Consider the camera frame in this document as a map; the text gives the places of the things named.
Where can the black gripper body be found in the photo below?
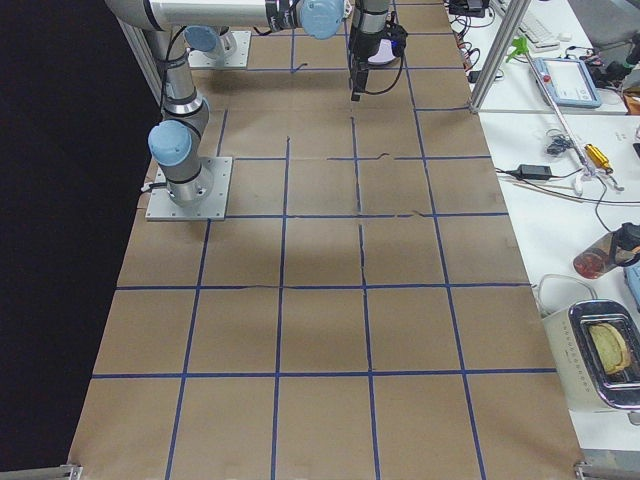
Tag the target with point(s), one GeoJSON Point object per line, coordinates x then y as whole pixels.
{"type": "Point", "coordinates": [363, 46]}

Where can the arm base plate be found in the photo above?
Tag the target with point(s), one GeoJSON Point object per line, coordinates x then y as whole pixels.
{"type": "Point", "coordinates": [237, 61]}
{"type": "Point", "coordinates": [204, 198]}

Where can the green reach grabber tool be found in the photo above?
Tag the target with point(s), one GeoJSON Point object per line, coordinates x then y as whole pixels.
{"type": "Point", "coordinates": [589, 168]}

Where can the white toaster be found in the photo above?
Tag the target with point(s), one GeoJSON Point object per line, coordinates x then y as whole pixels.
{"type": "Point", "coordinates": [587, 387]}

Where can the wooden chopstick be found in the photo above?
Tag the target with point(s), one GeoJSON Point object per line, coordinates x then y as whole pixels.
{"type": "Point", "coordinates": [555, 194]}

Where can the white keyboard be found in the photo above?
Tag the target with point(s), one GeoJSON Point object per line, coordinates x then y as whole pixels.
{"type": "Point", "coordinates": [539, 37]}

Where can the brown paper table cover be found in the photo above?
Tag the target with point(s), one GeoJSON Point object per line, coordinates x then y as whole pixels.
{"type": "Point", "coordinates": [363, 312]}

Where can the blue teach pendant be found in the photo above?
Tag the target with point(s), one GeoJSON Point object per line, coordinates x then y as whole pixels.
{"type": "Point", "coordinates": [568, 82]}

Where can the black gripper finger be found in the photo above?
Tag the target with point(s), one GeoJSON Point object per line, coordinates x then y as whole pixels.
{"type": "Point", "coordinates": [356, 89]}

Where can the black power adapter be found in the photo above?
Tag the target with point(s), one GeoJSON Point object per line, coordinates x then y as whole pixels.
{"type": "Point", "coordinates": [534, 172]}

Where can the lilac plate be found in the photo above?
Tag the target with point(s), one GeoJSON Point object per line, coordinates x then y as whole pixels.
{"type": "Point", "coordinates": [384, 55]}

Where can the yellow tool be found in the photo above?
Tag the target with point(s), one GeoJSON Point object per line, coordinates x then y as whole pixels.
{"type": "Point", "coordinates": [598, 158]}

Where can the bread slice in toaster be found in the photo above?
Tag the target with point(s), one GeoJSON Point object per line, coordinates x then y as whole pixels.
{"type": "Point", "coordinates": [611, 347]}

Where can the aluminium frame post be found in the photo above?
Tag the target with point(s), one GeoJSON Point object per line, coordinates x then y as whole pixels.
{"type": "Point", "coordinates": [505, 34]}

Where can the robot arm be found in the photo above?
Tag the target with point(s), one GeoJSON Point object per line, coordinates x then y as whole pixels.
{"type": "Point", "coordinates": [173, 29]}
{"type": "Point", "coordinates": [213, 42]}

